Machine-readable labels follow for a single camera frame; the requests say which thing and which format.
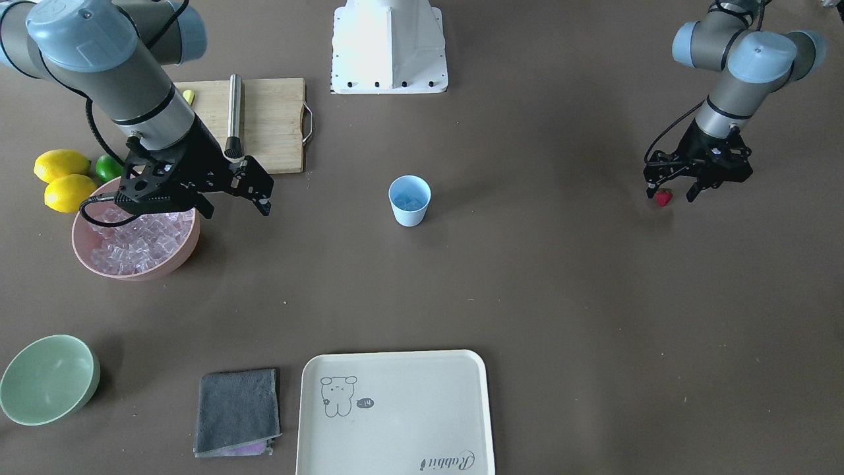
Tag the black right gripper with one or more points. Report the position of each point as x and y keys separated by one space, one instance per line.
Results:
x=203 y=153

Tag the cream plastic tray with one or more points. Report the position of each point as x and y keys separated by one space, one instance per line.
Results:
x=421 y=412

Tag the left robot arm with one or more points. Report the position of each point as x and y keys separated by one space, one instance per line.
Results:
x=752 y=64

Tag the red strawberry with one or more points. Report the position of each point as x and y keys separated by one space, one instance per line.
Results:
x=663 y=197

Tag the green lime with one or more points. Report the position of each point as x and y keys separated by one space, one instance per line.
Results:
x=107 y=168

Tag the yellow lemon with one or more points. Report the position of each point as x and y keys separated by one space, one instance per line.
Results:
x=66 y=193
x=55 y=164

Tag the pink bowl with ice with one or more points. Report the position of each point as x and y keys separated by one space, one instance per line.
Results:
x=146 y=248

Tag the bamboo cutting board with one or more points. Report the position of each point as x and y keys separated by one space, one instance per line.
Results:
x=272 y=117

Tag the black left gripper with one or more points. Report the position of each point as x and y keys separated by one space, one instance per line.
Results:
x=697 y=144

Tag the light blue plastic cup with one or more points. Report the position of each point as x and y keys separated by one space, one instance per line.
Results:
x=409 y=196

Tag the green ceramic bowl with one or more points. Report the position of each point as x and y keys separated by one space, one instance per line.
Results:
x=49 y=379

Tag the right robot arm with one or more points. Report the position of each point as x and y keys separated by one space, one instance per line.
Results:
x=114 y=54

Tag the grey folded cloth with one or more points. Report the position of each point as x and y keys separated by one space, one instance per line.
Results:
x=237 y=414

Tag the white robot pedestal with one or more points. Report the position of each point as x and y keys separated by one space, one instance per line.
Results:
x=388 y=47

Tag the metal muddler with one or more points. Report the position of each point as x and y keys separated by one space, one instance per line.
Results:
x=233 y=149

